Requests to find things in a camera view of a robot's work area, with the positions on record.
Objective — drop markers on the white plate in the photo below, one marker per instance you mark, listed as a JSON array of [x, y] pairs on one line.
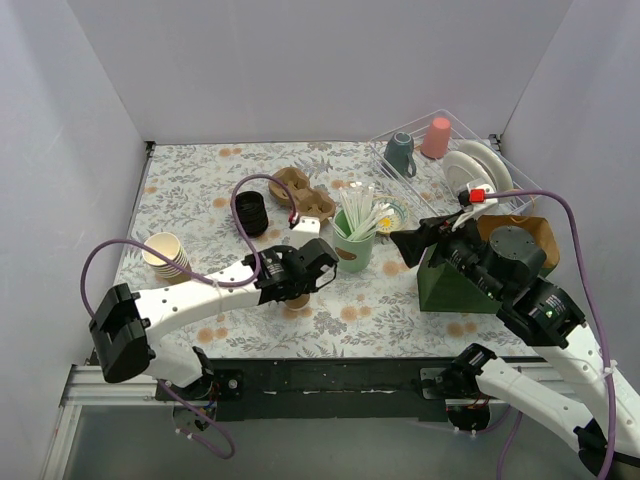
[[490, 161], [460, 169]]

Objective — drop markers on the paper wrapped straw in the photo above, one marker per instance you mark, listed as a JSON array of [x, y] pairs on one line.
[[352, 200], [369, 225]]

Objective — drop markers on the blue yellow patterned bowl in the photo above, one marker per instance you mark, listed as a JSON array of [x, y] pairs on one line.
[[397, 219]]

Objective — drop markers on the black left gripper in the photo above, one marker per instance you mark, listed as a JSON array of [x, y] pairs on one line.
[[304, 265]]

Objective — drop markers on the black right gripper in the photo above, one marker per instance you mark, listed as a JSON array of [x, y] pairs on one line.
[[435, 241]]

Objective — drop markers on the teal mug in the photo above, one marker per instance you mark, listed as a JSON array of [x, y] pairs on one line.
[[399, 154]]

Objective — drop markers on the brown cardboard cup carrier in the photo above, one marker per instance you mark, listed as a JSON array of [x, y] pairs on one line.
[[313, 202]]

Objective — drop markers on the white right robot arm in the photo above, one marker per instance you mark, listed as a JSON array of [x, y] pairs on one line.
[[602, 424]]

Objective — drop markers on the stack of black lids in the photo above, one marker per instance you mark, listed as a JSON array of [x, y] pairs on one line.
[[252, 214]]

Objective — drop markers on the green straw holder cup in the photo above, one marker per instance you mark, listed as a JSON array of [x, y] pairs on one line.
[[353, 256]]

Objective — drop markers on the brown paper coffee cup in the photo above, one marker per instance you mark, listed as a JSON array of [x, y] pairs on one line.
[[298, 303]]

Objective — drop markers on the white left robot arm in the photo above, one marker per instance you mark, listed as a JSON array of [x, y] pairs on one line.
[[130, 330]]

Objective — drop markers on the pink plastic cup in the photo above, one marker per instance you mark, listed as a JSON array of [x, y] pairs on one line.
[[436, 139]]

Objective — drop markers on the white wire dish rack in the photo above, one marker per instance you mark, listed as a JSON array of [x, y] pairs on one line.
[[426, 163]]

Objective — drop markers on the stack of brown paper cups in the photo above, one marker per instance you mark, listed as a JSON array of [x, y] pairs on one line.
[[173, 266]]

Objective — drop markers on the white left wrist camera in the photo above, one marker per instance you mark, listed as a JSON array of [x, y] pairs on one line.
[[306, 229]]

